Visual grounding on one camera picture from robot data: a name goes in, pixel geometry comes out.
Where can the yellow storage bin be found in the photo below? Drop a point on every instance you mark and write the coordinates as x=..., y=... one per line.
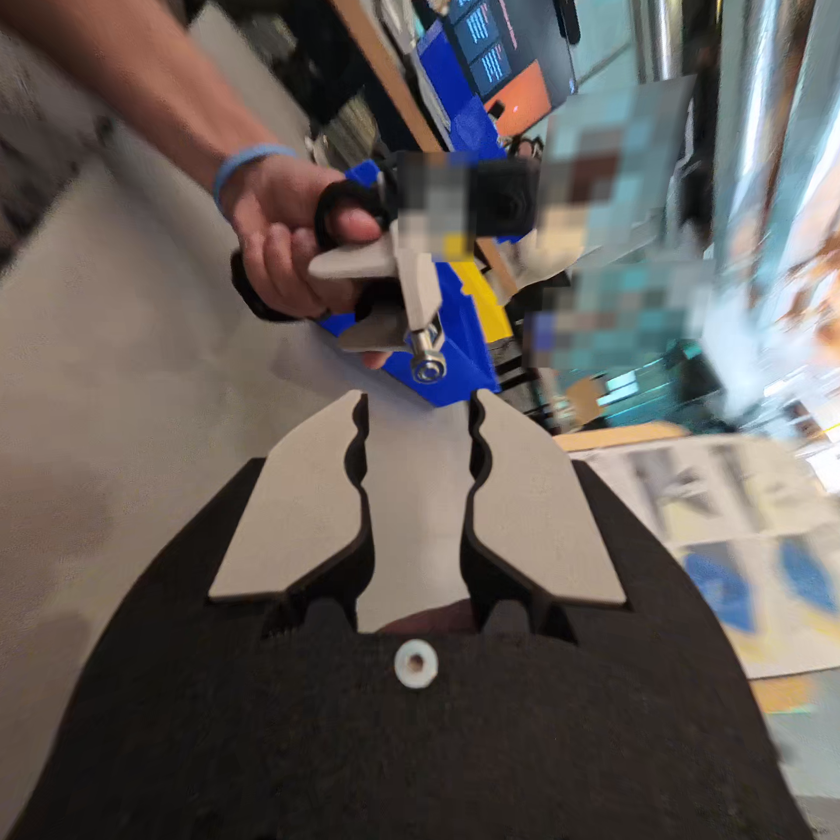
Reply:
x=488, y=309

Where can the blue divided storage bin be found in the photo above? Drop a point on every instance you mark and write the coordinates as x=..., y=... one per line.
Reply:
x=460, y=374

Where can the silver bolt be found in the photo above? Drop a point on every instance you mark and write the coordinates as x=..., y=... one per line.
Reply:
x=423, y=341

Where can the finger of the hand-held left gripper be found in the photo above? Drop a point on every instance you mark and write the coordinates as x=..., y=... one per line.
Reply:
x=423, y=295
x=374, y=339

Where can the brown wooden desk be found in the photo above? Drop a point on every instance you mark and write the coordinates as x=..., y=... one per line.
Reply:
x=394, y=79

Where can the person's left hand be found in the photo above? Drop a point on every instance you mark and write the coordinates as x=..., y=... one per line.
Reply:
x=282, y=236

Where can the computer monitor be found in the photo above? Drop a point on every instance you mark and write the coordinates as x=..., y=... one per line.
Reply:
x=512, y=40

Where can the person's left forearm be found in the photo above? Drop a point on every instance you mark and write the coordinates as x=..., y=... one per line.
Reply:
x=131, y=66

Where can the white instruction board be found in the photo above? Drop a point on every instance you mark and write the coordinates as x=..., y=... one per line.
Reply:
x=709, y=525

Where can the blue wristband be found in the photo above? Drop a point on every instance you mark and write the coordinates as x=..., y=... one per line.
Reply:
x=236, y=168

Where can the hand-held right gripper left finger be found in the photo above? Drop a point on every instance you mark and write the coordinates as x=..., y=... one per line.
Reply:
x=289, y=525

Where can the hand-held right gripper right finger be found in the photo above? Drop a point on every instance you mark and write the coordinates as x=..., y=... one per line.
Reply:
x=545, y=525

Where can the person's right hand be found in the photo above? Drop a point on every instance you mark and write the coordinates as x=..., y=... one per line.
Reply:
x=420, y=617

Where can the instruction sheet on stand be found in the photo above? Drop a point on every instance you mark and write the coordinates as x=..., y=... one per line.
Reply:
x=617, y=433

